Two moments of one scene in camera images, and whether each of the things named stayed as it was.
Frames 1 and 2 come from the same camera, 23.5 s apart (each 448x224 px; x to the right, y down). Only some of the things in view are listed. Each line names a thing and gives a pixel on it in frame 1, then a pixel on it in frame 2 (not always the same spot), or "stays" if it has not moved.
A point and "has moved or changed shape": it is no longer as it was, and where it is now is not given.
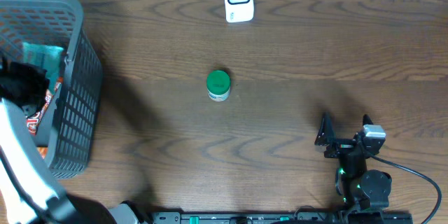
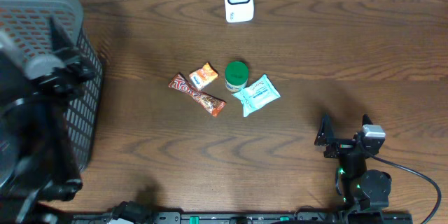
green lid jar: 218,85 → 236,75
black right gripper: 325,138 stays
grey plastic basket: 56,18 stays
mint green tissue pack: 46,57 has moved or changed shape
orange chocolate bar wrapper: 33,122 has moved or changed shape
